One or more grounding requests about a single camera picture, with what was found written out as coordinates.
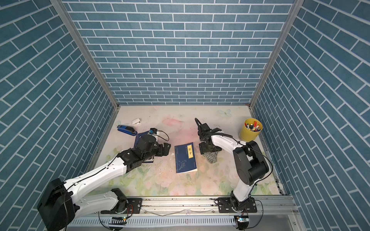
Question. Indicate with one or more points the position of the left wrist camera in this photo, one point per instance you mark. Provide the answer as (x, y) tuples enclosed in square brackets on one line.
[(153, 131)]

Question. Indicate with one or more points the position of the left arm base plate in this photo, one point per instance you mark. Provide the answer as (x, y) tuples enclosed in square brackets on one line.
[(130, 205)]

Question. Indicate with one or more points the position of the grey striped cloth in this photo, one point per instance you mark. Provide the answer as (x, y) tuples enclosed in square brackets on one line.
[(211, 157)]

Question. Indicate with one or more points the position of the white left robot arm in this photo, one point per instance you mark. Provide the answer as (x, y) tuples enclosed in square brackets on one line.
[(64, 201)]

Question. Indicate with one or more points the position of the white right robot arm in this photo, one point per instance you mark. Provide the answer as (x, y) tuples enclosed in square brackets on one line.
[(251, 164)]

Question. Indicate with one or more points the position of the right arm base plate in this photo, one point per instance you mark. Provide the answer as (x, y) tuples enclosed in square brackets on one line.
[(232, 205)]

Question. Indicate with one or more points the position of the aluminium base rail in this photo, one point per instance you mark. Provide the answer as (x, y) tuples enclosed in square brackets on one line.
[(184, 205)]

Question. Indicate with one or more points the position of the blue book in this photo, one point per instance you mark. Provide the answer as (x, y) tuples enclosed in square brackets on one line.
[(137, 138), (185, 158)]

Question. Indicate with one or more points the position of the yellow pen cup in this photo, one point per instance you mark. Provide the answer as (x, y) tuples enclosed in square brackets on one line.
[(247, 135)]

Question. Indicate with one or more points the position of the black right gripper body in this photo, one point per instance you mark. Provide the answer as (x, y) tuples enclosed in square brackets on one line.
[(204, 148)]

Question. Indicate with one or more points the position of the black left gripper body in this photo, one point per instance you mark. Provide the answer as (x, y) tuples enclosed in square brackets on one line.
[(158, 151)]

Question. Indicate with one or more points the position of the blue black stapler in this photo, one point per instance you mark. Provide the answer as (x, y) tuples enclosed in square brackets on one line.
[(127, 130)]

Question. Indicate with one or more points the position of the pens in cup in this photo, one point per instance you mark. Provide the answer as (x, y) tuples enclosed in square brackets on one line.
[(254, 127)]

